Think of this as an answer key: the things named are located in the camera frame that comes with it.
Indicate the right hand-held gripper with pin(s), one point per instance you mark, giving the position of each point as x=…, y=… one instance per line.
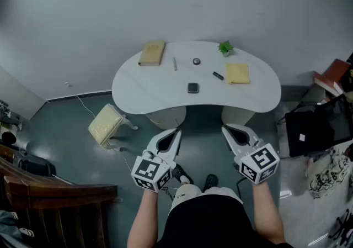
x=259, y=164

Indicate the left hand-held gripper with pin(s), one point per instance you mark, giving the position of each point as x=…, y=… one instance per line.
x=146, y=171

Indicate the square dark compact case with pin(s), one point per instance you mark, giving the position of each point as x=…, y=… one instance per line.
x=193, y=87

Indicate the small black stick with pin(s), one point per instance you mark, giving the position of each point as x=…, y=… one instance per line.
x=218, y=75

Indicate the round compact mirror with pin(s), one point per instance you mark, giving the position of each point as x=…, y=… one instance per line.
x=196, y=61

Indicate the person's left forearm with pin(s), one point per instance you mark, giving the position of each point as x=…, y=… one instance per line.
x=143, y=219

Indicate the person's right forearm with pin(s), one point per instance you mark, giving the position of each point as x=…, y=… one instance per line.
x=266, y=208

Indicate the person's black shoe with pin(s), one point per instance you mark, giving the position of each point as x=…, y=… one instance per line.
x=210, y=183
x=182, y=173

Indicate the person's beige shorts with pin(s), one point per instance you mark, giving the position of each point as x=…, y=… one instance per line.
x=187, y=193

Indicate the cream cushioned stool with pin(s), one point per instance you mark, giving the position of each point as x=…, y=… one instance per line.
x=104, y=125

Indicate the yellow folded cloth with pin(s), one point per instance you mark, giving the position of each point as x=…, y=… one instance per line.
x=237, y=73

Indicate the black bag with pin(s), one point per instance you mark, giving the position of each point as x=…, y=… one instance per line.
x=306, y=133

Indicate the person's black shirt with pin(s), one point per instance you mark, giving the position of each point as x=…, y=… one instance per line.
x=215, y=224

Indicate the small green potted plant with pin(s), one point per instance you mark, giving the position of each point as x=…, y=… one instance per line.
x=225, y=47

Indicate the tan hardcover book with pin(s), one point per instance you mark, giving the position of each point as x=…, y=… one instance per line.
x=151, y=53

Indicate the white black-patterned cloth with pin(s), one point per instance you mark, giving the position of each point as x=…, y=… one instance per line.
x=328, y=175

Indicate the stack of red books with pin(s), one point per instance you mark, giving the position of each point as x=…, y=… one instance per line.
x=331, y=75

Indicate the wooden chair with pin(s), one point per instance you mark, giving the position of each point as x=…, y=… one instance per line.
x=55, y=194

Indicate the black case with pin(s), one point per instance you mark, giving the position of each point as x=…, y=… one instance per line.
x=36, y=165

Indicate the black swivel chair base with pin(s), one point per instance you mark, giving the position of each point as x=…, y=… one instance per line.
x=343, y=227

